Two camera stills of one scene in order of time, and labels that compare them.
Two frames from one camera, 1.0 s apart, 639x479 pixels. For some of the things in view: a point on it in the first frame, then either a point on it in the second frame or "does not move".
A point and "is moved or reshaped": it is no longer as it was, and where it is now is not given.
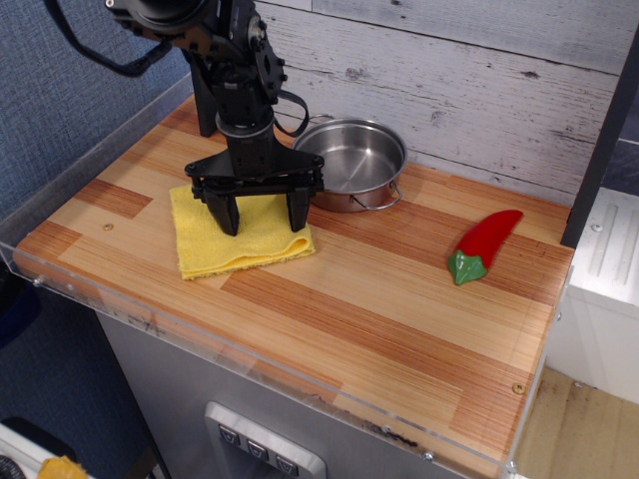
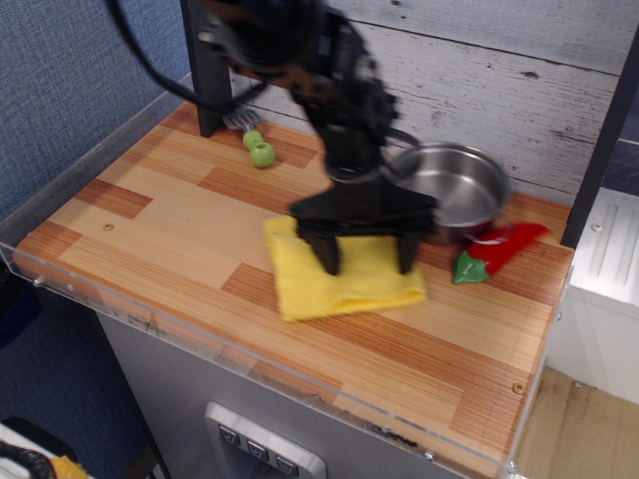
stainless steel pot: [362, 160] is moved or reshaped
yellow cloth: [266, 235] to [369, 273]
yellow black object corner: [27, 451] does not move
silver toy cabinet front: [173, 381] does not move
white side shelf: [594, 332] does not move
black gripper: [254, 167] to [373, 209]
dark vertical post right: [609, 138] does not move
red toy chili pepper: [479, 243] is moved or reshaped
